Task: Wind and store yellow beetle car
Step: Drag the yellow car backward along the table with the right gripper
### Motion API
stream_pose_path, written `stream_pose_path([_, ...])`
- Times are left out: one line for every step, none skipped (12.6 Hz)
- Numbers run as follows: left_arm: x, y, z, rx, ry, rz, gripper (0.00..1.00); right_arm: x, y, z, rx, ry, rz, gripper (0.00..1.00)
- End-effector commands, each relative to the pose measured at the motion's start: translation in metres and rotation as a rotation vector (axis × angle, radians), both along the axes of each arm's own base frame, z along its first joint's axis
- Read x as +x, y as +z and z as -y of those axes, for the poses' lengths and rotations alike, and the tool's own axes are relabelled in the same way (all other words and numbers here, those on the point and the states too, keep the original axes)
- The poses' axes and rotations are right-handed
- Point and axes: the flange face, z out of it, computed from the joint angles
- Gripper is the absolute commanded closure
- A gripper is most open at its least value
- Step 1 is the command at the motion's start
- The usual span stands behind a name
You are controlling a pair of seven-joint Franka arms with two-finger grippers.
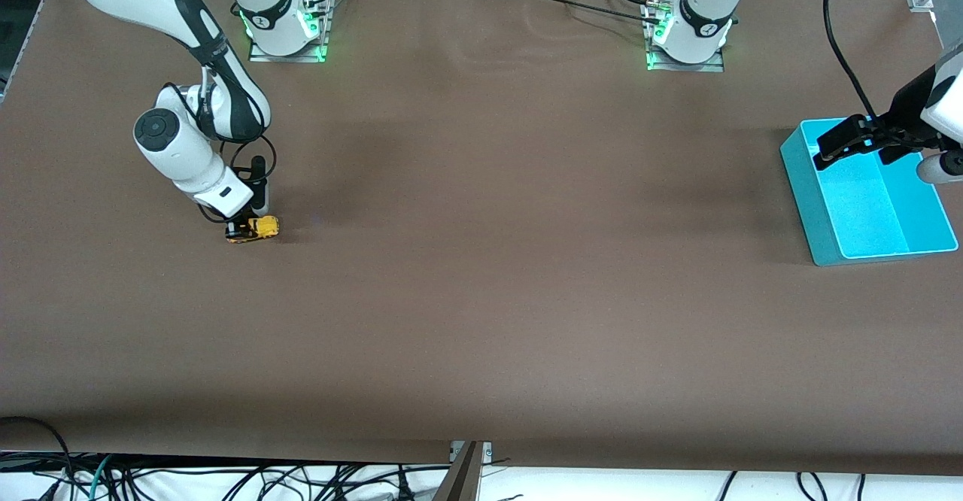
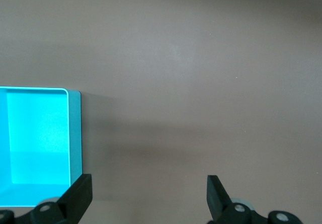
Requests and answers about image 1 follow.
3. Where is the yellow beetle toy car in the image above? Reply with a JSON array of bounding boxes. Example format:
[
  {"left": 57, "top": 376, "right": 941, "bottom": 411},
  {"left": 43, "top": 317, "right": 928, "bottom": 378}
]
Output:
[{"left": 226, "top": 215, "right": 281, "bottom": 244}]

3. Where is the cyan plastic bin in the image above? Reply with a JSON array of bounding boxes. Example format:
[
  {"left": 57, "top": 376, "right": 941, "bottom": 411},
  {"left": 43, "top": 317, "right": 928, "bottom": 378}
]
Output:
[{"left": 779, "top": 117, "right": 960, "bottom": 267}]

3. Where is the brown table cover sheet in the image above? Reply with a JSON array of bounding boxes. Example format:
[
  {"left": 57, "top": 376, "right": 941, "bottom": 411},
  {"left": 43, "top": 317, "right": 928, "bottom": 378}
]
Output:
[{"left": 0, "top": 0, "right": 963, "bottom": 476}]

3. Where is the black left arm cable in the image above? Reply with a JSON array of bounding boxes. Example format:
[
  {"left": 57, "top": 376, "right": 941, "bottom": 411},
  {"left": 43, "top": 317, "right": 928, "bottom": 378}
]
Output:
[{"left": 823, "top": 0, "right": 934, "bottom": 148}]

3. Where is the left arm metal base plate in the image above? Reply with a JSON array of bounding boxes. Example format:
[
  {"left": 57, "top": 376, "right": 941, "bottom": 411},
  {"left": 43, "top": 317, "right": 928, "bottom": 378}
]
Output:
[{"left": 645, "top": 1, "right": 728, "bottom": 74}]

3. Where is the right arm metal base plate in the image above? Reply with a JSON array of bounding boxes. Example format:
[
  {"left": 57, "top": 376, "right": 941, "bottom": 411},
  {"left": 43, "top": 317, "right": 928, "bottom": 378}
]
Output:
[{"left": 248, "top": 0, "right": 333, "bottom": 64}]

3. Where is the black looped floor cable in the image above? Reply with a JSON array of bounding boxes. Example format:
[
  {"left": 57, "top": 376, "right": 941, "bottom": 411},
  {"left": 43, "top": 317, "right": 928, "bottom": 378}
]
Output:
[{"left": 0, "top": 416, "right": 76, "bottom": 501}]

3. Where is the teal floor cable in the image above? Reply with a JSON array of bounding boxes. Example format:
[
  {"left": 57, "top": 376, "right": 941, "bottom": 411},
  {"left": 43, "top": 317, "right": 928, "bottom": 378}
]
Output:
[{"left": 89, "top": 454, "right": 115, "bottom": 501}]

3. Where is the long black base cable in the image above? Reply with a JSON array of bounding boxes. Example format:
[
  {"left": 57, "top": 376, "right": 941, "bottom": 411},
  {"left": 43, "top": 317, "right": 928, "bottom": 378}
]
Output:
[{"left": 512, "top": 0, "right": 667, "bottom": 28}]

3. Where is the small metal edge bracket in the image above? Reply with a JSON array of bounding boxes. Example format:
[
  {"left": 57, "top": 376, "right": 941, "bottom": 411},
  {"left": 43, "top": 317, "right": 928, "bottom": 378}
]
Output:
[{"left": 449, "top": 441, "right": 494, "bottom": 463}]

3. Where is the metal table post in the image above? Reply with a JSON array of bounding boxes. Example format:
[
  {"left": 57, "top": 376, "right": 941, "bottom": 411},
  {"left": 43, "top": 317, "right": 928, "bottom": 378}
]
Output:
[{"left": 430, "top": 441, "right": 486, "bottom": 501}]

